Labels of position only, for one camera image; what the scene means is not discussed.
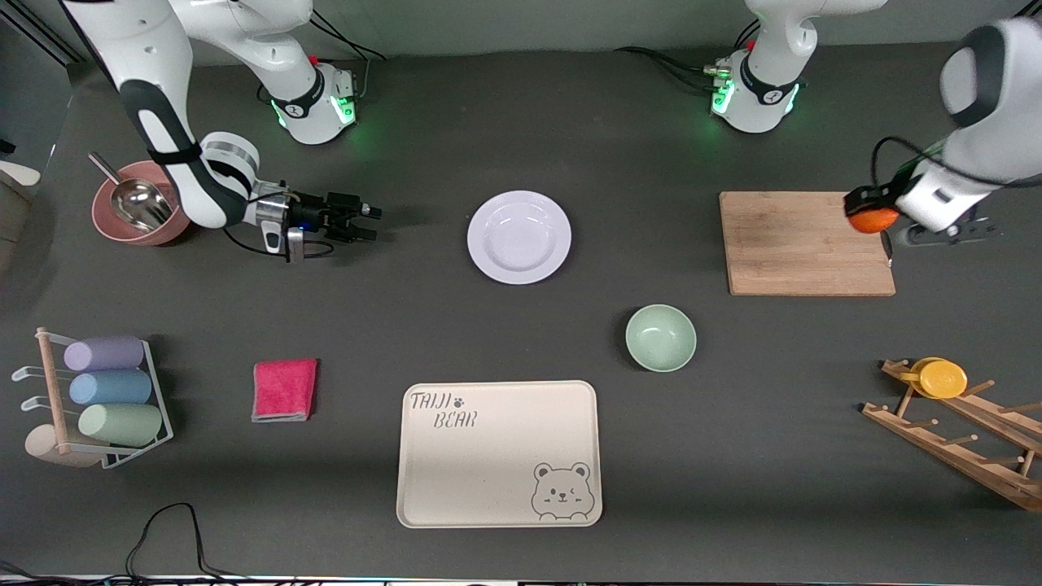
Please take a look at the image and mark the orange fruit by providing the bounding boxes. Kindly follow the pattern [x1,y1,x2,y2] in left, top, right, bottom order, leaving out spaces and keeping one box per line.
[847,208,900,235]

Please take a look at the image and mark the white round plate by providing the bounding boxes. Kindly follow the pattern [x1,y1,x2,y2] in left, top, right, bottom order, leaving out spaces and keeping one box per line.
[466,190,572,286]

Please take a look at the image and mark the wooden cutting board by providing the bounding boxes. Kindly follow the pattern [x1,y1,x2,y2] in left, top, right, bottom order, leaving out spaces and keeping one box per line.
[720,191,896,297]

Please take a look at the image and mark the pink folded cloth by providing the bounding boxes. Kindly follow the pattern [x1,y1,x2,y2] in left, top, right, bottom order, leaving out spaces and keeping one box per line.
[252,358,319,423]

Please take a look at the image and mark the metal scoop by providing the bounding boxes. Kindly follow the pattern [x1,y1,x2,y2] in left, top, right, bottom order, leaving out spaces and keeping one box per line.
[88,152,173,233]

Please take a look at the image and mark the yellow cup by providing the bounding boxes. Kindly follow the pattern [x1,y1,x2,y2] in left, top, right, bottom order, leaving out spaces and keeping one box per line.
[899,356,970,400]

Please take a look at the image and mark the pink bowl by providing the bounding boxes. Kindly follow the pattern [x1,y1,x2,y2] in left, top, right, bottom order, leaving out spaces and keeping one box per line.
[91,160,195,247]

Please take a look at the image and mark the pale green bowl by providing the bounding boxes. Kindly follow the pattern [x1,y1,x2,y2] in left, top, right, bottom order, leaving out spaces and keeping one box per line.
[625,304,698,374]

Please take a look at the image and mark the pale purple cup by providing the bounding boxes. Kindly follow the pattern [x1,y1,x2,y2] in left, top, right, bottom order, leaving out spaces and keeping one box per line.
[63,336,146,372]

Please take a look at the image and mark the cream tray with bear print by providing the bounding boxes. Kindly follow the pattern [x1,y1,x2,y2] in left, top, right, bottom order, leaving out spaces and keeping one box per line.
[396,380,604,529]

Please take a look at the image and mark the pale blue cup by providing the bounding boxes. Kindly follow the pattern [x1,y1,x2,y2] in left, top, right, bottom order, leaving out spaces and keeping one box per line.
[68,370,153,406]

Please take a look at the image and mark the wooden peg rack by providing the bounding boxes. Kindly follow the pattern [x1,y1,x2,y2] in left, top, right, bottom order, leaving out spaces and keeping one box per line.
[861,358,1042,513]

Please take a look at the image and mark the pale green cup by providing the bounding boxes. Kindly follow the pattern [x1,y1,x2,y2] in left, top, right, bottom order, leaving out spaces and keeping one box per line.
[78,403,164,447]

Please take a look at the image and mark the beige cup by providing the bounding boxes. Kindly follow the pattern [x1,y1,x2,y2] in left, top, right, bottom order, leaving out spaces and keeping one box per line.
[24,423,103,469]

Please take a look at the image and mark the black right arm base cables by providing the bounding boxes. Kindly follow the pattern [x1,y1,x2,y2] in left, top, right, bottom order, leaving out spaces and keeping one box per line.
[308,7,387,62]

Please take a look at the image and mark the black arm base cables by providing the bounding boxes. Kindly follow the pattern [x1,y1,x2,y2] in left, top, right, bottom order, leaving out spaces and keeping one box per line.
[614,46,731,92]
[308,7,387,62]

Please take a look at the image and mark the black left arm base cables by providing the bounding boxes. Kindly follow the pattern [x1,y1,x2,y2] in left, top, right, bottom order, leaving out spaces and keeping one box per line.
[614,46,731,92]

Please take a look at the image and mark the white wire cup rack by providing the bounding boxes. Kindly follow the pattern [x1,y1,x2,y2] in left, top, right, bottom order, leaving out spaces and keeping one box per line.
[11,326,174,470]

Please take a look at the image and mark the black cable on table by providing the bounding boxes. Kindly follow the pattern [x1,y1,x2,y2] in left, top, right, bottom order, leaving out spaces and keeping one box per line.
[122,502,249,584]

